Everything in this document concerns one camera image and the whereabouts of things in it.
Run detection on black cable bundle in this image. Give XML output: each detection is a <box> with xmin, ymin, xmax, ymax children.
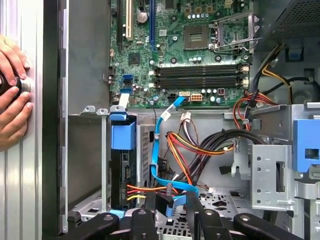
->
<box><xmin>188</xmin><ymin>128</ymin><xmax>267</xmax><ymax>182</ymax></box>

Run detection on yellow black power wires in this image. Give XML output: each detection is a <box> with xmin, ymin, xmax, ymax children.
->
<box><xmin>249</xmin><ymin>43</ymin><xmax>316</xmax><ymax>106</ymax></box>

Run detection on black expansion slot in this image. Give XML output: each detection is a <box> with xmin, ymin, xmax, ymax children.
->
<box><xmin>116</xmin><ymin>0</ymin><xmax>125</xmax><ymax>51</ymax></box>

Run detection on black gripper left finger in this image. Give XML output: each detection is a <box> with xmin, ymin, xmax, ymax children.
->
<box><xmin>66</xmin><ymin>191</ymin><xmax>158</xmax><ymax>240</ymax></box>

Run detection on small white wire plug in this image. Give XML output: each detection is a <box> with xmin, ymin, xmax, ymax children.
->
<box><xmin>179</xmin><ymin>112</ymin><xmax>192</xmax><ymax>124</ymax></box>

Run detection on silver coin battery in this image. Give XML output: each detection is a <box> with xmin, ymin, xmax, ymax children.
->
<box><xmin>136</xmin><ymin>11</ymin><xmax>150</xmax><ymax>25</ymax></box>

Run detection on hard disk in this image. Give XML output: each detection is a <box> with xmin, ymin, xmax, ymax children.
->
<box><xmin>107</xmin><ymin>109</ymin><xmax>138</xmax><ymax>218</ymax></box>

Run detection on orange red power wire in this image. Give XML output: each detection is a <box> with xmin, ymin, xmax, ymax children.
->
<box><xmin>126</xmin><ymin>131</ymin><xmax>237</xmax><ymax>202</ymax></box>

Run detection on person's hand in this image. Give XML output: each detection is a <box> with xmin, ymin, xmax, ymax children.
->
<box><xmin>0</xmin><ymin>34</ymin><xmax>35</xmax><ymax>153</ymax></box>

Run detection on grey power supply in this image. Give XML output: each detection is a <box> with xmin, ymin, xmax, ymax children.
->
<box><xmin>251</xmin><ymin>0</ymin><xmax>320</xmax><ymax>63</ymax></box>

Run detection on round black hand tool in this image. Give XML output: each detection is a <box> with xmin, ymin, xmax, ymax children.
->
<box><xmin>0</xmin><ymin>74</ymin><xmax>32</xmax><ymax>97</ymax></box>

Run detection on blue drive cage latch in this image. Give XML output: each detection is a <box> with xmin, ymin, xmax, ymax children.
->
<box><xmin>292</xmin><ymin>119</ymin><xmax>320</xmax><ymax>173</ymax></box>

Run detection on blue expansion slot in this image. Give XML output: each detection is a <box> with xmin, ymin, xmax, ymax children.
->
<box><xmin>148</xmin><ymin>0</ymin><xmax>156</xmax><ymax>52</ymax></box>

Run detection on locking lever wire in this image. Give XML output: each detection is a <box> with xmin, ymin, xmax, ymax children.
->
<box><xmin>216</xmin><ymin>36</ymin><xmax>263</xmax><ymax>55</ymax></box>

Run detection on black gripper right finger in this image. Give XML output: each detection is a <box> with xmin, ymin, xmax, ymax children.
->
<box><xmin>185</xmin><ymin>192</ymin><xmax>305</xmax><ymax>240</ymax></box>

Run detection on black RAM slot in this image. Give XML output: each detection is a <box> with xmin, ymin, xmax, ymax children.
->
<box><xmin>149</xmin><ymin>76</ymin><xmax>251</xmax><ymax>84</ymax></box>
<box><xmin>149</xmin><ymin>69</ymin><xmax>251</xmax><ymax>76</ymax></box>
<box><xmin>149</xmin><ymin>82</ymin><xmax>251</xmax><ymax>90</ymax></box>
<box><xmin>149</xmin><ymin>63</ymin><xmax>251</xmax><ymax>70</ymax></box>

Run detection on green motherboard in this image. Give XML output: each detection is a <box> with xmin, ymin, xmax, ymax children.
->
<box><xmin>108</xmin><ymin>0</ymin><xmax>253</xmax><ymax>110</ymax></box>

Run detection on metal disk bay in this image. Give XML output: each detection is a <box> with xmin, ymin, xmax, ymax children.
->
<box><xmin>68</xmin><ymin>104</ymin><xmax>251</xmax><ymax>240</ymax></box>

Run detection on white expansion slot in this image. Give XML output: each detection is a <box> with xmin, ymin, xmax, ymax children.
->
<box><xmin>126</xmin><ymin>0</ymin><xmax>133</xmax><ymax>42</ymax></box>

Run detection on black PC case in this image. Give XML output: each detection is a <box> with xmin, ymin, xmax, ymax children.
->
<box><xmin>42</xmin><ymin>0</ymin><xmax>320</xmax><ymax>240</ymax></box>

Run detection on blue data wire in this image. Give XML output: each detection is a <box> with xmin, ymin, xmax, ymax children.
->
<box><xmin>149</xmin><ymin>96</ymin><xmax>201</xmax><ymax>218</ymax></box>

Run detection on metal optical drive cage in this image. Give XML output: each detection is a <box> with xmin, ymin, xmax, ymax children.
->
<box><xmin>223</xmin><ymin>101</ymin><xmax>320</xmax><ymax>240</ymax></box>

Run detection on CPU socket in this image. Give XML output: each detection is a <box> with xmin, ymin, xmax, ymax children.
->
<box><xmin>183</xmin><ymin>24</ymin><xmax>210</xmax><ymax>52</ymax></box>

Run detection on metal socket cover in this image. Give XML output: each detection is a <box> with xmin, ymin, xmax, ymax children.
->
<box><xmin>211</xmin><ymin>12</ymin><xmax>261</xmax><ymax>55</ymax></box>

